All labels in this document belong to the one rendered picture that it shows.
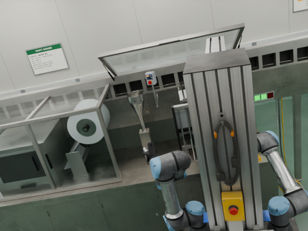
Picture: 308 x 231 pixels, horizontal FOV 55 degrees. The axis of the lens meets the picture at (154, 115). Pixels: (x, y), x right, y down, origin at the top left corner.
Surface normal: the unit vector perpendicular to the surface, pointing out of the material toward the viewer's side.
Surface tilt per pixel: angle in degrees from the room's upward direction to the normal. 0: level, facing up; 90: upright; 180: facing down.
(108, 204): 90
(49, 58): 90
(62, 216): 90
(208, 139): 90
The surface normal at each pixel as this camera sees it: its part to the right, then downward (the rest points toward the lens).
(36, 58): 0.00, 0.41
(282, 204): -0.33, -0.85
